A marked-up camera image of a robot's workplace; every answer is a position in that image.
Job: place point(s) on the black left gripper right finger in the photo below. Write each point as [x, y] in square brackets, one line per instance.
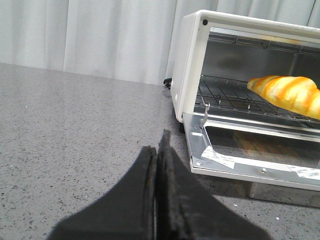
[187, 211]

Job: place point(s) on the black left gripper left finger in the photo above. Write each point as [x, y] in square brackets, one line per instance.
[125, 212]

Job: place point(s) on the yellow orange striped bread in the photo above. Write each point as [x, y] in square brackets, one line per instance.
[297, 94]

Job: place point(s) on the oven glass door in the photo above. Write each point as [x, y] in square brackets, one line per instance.
[254, 151]

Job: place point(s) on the white toaster oven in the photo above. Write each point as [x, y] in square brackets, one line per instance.
[238, 47]

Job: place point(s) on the white curtain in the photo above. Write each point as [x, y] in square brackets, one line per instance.
[132, 40]

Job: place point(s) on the metal wire oven rack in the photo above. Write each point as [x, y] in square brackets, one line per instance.
[231, 97]

